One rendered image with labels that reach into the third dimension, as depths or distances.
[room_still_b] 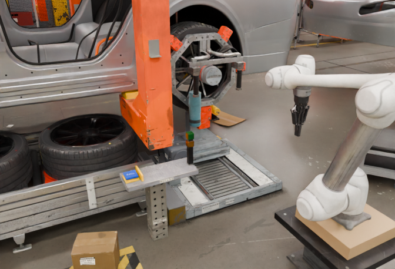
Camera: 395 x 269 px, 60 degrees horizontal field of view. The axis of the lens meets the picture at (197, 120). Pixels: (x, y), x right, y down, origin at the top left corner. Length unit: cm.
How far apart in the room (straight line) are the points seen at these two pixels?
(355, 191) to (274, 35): 161
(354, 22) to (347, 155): 317
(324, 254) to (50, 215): 153
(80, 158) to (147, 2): 103
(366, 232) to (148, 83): 134
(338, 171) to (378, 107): 38
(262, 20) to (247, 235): 163
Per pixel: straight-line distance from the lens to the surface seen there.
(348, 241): 182
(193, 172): 203
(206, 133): 301
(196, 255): 215
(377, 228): 195
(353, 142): 147
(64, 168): 233
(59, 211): 227
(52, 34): 409
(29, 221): 228
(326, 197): 163
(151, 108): 201
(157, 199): 207
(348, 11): 459
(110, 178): 224
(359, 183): 180
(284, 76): 170
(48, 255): 231
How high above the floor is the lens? 150
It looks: 23 degrees down
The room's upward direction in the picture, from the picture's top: straight up
